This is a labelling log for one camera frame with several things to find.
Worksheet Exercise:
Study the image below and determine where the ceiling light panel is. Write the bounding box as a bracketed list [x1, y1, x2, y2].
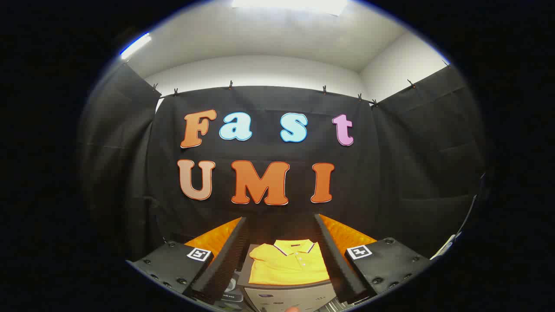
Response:
[231, 0, 348, 16]

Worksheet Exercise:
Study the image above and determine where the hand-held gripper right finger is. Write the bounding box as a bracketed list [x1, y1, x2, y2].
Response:
[313, 213, 434, 304]

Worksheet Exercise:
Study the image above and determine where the ceiling light strip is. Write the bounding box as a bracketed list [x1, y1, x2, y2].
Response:
[120, 32, 153, 60]

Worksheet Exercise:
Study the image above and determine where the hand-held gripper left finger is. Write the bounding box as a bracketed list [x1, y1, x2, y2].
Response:
[128, 217, 251, 305]

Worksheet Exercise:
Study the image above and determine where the yellow polo shirt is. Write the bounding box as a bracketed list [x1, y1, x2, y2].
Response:
[248, 239, 331, 286]

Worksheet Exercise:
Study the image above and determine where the row of black cloth clips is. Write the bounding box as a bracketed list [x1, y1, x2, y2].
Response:
[152, 61, 451, 109]

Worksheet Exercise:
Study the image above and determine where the grey washing machine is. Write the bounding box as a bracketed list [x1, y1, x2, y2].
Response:
[217, 271, 246, 304]

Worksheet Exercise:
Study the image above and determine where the black backdrop cloth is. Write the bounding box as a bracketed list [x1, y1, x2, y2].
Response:
[78, 61, 490, 269]

